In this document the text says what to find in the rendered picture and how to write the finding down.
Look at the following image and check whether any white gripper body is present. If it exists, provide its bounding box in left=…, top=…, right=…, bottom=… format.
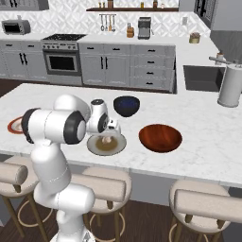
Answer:
left=107, top=123, right=123, bottom=138

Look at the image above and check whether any chicken drumstick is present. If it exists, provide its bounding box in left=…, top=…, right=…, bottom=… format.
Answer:
left=99, top=135, right=115, bottom=147

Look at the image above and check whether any dark blue bowl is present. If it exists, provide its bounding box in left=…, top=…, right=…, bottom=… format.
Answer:
left=112, top=95, right=141, bottom=118

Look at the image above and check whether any red-brown wooden bowl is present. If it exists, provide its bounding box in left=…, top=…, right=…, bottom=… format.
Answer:
left=138, top=123, right=183, bottom=154

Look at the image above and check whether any grey plate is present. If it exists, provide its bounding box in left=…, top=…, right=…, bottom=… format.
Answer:
left=86, top=133, right=128, bottom=157

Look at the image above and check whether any beige round stool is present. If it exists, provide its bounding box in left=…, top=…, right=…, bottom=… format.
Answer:
left=167, top=180, right=242, bottom=242
left=0, top=154, right=55, bottom=239
left=69, top=165, right=133, bottom=242

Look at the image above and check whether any grey cupboard run with drawers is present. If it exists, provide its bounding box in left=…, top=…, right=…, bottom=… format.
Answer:
left=78, top=42, right=178, bottom=95

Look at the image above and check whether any steel oven with hob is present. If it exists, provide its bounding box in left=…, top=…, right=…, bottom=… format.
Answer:
left=42, top=33, right=88, bottom=87

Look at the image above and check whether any wooden knife block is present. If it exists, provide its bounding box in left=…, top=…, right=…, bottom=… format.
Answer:
left=126, top=22, right=135, bottom=39

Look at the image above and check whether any dark grey sink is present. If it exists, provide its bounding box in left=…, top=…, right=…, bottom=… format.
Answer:
left=182, top=64, right=227, bottom=93

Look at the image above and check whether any red-rimmed plate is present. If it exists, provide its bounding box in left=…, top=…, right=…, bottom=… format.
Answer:
left=7, top=115, right=26, bottom=135

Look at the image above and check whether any grey coffee machine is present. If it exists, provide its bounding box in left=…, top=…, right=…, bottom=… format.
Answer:
left=137, top=16, right=153, bottom=41

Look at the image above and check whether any white paper towel roll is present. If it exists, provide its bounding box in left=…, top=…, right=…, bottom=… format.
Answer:
left=216, top=62, right=242, bottom=109

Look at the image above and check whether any grey tap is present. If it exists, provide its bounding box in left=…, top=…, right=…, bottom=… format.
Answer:
left=208, top=50, right=241, bottom=66

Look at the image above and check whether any grey toaster oven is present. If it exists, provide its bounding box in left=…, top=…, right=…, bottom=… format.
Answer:
left=1, top=18, right=32, bottom=36

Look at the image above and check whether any rail with hanging tools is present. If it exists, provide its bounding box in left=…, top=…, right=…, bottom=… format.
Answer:
left=98, top=13, right=117, bottom=33

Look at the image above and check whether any brown wall shelf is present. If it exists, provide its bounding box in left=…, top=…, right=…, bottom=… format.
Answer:
left=85, top=7, right=180, bottom=13

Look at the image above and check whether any grey wall cupboard with handles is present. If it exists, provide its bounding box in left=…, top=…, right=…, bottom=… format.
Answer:
left=193, top=0, right=242, bottom=32

